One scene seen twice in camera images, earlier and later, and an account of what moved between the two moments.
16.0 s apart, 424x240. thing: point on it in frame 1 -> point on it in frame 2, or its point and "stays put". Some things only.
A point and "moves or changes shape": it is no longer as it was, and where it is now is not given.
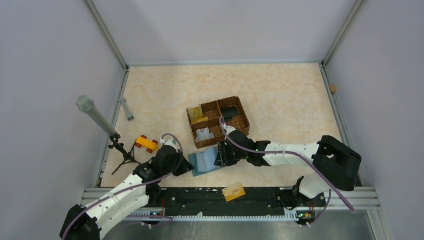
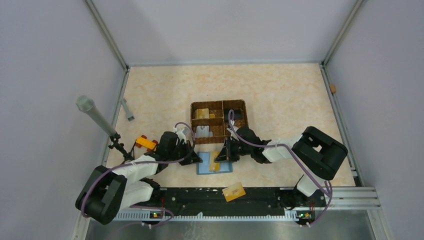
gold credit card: [234, 191] stays put
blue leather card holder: [204, 162] moves or changes shape
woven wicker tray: [204, 120] stays put
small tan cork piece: [333, 88] stays put
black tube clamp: [129, 157] stays put
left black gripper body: [177, 167] -> [183, 151]
